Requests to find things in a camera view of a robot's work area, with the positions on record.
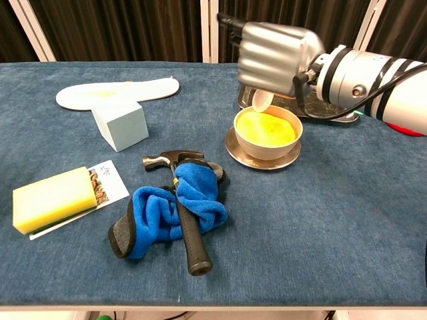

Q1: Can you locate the light blue foam cube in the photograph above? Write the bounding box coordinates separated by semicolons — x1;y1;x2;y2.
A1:
91;101;149;153

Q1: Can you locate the rectangular metal tray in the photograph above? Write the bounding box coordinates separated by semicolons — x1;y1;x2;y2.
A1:
237;83;360;125

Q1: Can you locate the red round disc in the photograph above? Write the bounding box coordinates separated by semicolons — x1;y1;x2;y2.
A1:
386;121;427;137

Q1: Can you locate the round metal saucer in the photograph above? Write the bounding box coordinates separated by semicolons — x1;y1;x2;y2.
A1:
225;125;302;170

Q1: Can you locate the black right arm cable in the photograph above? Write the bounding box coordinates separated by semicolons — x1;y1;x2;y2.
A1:
292;61;427;121

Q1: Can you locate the blue and black glove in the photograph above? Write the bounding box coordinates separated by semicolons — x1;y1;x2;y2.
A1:
107;159;230;260

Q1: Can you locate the white picture card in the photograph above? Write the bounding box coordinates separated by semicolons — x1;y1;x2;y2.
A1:
29;160;130;241

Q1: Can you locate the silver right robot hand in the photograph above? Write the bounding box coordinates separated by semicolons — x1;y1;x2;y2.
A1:
217;12;326;97

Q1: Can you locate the white plastic spoon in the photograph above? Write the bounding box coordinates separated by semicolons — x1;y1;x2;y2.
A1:
252;88;273;113

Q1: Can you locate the dark blue table cloth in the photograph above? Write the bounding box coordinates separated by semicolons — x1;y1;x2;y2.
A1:
0;61;427;307

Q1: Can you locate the white slipper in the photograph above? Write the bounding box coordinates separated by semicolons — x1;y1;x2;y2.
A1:
55;77;180;111

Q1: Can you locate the black pleated curtain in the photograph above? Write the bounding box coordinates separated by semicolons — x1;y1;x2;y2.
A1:
0;0;36;63
29;0;203;63
363;0;427;64
218;0;372;64

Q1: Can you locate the yellow green sponge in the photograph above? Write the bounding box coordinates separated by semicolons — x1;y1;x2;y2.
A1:
12;166;98;235

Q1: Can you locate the white screen frame post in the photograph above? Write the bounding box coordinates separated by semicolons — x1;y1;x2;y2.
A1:
353;0;388;53
8;0;57;63
199;0;220;63

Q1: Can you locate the metal bowl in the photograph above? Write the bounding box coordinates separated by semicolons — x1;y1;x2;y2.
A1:
233;105;304;160

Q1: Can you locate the black handled claw hammer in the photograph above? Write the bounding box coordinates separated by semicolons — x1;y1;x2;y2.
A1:
142;149;214;276

